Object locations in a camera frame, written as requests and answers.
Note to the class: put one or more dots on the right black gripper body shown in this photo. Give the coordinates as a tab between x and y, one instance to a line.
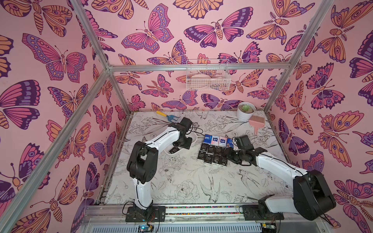
233	154

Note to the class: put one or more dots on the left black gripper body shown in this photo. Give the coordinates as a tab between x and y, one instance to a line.
185	143

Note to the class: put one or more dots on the white plastic storage box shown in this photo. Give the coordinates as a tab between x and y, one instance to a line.
192	135

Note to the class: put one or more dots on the black Face tissue pack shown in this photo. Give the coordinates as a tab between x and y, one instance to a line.
218	151
226	152
208	159
201	155
211	149
223	161
216	159
204	147
174	150

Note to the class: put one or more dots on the blue cartoon tissue pack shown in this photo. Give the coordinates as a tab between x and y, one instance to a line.
229	143

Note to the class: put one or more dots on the blue pocket tissue pack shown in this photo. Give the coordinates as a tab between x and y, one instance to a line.
207	139

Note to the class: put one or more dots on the light pink tissue pack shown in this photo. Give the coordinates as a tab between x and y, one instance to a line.
222	142

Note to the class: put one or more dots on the pink white tissue pack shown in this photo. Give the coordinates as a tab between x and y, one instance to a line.
215	140

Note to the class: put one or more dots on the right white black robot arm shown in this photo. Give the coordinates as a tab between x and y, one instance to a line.
311	196

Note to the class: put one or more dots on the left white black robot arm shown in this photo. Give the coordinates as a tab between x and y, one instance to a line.
142	164

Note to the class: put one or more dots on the blue yellow garden fork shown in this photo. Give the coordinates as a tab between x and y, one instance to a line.
170	118

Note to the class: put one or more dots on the pink brush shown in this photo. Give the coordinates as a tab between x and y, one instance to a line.
257	122

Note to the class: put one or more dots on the white pot with succulent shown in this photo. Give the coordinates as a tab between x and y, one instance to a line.
245	111

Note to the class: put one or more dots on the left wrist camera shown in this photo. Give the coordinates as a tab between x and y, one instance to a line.
186	123

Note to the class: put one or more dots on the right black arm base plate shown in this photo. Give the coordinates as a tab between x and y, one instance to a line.
258	212

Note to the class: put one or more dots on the white wire wall basket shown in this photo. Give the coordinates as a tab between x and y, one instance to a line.
207	76

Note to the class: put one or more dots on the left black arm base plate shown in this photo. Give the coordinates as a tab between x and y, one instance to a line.
153	213

